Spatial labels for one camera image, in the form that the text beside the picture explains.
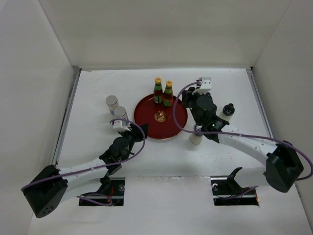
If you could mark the front grinder jar chrome top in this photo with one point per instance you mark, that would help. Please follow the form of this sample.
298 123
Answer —
196 137

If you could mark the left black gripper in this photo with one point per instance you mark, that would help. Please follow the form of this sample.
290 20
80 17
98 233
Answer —
139 132

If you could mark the green-label sauce bottle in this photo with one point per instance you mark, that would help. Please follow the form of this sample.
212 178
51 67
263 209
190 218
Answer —
168 94
158 91

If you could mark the aluminium frame rail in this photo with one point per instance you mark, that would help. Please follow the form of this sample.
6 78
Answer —
56 152
259 101

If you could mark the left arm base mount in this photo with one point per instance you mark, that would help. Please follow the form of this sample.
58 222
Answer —
110 193

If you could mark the silver-lid salt jar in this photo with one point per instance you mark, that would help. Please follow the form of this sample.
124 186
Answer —
120 113
112 103

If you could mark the white bottle black cap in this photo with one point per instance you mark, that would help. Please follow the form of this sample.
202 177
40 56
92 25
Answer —
227 112

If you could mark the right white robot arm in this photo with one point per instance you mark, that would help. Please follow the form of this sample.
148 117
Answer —
281 162

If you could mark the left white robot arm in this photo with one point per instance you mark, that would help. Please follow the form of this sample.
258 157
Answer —
53 185

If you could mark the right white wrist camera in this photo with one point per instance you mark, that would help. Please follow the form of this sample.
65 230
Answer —
204 85

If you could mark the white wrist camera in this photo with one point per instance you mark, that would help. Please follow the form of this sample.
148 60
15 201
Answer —
120 125
204 85

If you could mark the near silver-lid salt jar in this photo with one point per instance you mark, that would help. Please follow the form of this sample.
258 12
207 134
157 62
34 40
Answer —
120 113

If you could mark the right aluminium frame rail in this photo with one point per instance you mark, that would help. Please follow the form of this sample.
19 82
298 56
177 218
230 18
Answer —
259 101

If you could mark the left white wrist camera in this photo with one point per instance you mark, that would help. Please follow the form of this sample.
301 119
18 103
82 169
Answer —
120 125

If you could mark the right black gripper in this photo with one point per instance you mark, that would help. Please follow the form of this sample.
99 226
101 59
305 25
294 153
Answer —
187 95

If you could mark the left aluminium frame rail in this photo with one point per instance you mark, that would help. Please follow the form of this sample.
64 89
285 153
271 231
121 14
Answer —
56 152

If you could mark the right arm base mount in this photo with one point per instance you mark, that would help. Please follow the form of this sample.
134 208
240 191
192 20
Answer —
227 192

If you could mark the round red tray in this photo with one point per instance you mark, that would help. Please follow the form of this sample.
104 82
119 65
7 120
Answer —
161 120

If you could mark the far silver-lid salt jar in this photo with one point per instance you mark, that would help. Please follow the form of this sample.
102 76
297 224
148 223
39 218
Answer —
112 103

